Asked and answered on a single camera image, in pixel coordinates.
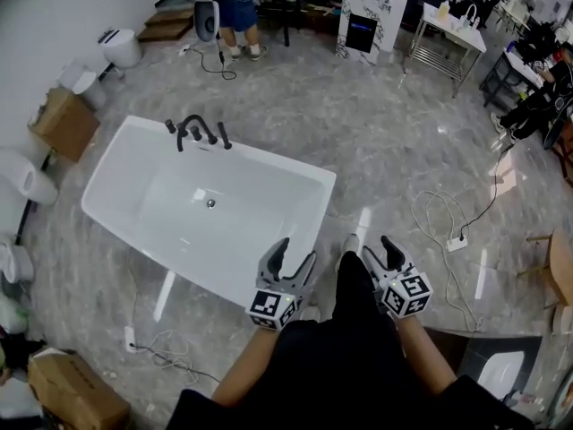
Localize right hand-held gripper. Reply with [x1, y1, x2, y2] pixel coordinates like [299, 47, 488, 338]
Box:
[360, 235, 435, 322]

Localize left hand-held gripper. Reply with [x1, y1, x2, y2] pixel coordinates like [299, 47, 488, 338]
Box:
[244, 236, 318, 332]

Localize white bathtub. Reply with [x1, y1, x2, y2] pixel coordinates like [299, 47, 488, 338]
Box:
[81, 115, 338, 308]

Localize person's right forearm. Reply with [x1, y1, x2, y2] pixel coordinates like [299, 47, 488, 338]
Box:
[395, 314, 458, 396]

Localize person's left forearm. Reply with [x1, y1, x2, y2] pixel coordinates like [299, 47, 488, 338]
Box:
[211, 325, 279, 408]

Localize black arched bathtub faucet spout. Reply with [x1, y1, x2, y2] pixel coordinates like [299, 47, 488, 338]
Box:
[176, 114, 219, 153]

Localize person's black clothing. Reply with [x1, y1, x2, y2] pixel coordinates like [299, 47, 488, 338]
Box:
[166, 251, 536, 430]

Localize wooden chair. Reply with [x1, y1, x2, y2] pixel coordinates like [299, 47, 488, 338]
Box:
[517, 228, 573, 309]

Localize marble pattern cabinet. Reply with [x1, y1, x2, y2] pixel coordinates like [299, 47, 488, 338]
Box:
[335, 0, 393, 67]

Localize large brown cardboard box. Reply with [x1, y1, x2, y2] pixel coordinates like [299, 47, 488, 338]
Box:
[27, 348, 132, 430]

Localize white standing fan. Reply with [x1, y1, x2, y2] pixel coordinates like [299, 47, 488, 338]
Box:
[192, 0, 222, 44]

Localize small brown cardboard box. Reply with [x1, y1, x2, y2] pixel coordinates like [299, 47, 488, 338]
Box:
[27, 87, 101, 164]

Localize wooden steps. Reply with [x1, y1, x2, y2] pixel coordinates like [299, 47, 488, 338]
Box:
[135, 8, 195, 44]

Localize white cable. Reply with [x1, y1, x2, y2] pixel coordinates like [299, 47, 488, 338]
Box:
[410, 189, 485, 333]

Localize thin tangled floor cable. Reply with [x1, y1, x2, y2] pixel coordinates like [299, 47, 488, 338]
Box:
[129, 329, 223, 387]

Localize black fan cable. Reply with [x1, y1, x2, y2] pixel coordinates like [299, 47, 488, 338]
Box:
[183, 38, 238, 82]

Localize metal frame white table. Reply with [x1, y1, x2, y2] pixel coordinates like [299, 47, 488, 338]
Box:
[404, 1, 488, 99]

